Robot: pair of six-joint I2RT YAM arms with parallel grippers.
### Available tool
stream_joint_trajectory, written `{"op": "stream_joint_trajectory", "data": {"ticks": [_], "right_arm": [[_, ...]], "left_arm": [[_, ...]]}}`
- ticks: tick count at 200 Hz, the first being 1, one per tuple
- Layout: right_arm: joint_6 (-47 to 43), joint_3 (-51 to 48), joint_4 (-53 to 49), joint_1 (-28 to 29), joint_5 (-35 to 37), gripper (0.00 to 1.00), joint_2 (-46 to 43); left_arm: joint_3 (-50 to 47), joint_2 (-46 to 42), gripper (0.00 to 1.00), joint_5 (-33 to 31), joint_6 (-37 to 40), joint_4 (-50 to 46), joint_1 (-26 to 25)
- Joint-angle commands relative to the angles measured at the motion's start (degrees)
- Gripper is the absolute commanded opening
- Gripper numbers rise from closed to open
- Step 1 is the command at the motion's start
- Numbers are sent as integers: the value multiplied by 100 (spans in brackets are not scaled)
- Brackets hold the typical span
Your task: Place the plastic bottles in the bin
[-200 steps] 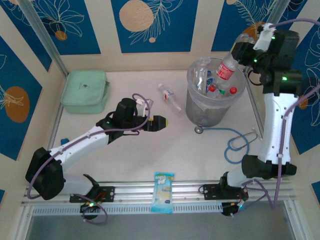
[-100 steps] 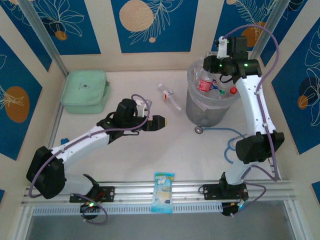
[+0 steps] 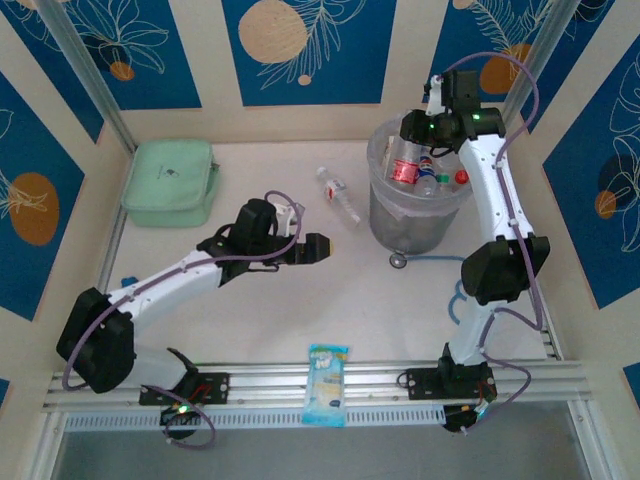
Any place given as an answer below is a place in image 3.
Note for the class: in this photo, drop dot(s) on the plain clear bottle green cap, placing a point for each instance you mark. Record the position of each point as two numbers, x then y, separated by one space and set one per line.
443 178

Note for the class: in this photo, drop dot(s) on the small blue plastic piece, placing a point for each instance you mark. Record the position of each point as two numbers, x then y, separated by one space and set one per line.
128 282

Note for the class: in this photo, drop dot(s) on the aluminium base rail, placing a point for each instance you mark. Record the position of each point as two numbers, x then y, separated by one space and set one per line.
280 385

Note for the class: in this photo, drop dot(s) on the aluminium frame post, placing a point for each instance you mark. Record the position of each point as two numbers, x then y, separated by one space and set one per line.
85 70
537 45

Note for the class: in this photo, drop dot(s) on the mint green zip case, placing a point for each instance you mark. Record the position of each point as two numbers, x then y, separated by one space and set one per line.
167 175

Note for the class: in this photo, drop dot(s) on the grey mesh waste bin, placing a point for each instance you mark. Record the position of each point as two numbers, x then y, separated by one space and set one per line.
415 230

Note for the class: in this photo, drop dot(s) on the small Pepsi bottle blue label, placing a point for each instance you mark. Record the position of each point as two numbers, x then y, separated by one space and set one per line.
426 167

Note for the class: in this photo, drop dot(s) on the aluminium side rail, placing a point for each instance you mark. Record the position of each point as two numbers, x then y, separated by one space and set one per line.
112 245

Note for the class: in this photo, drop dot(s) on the clear bottle red white label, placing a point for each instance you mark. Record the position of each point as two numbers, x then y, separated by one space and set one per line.
336 190

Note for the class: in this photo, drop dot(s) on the blue wet wipes pack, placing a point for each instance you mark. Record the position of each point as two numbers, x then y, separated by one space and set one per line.
325 385

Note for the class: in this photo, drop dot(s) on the blue stethoscope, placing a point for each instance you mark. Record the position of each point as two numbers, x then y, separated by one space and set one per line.
398 260

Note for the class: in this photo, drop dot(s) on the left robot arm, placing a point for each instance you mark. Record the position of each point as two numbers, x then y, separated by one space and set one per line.
165 280

